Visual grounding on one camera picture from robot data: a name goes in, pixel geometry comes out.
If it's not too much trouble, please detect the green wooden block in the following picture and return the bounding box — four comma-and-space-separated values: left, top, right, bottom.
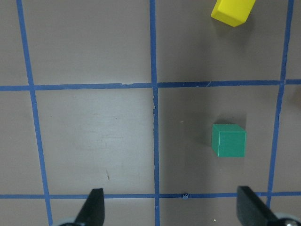
211, 124, 247, 158

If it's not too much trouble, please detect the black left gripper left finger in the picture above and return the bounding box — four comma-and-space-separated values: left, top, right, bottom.
73, 188, 105, 226

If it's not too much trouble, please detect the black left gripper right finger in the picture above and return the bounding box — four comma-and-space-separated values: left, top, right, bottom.
236, 186, 284, 226

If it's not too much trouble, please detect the yellow wooden block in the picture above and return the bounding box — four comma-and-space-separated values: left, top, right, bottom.
211, 0, 256, 27

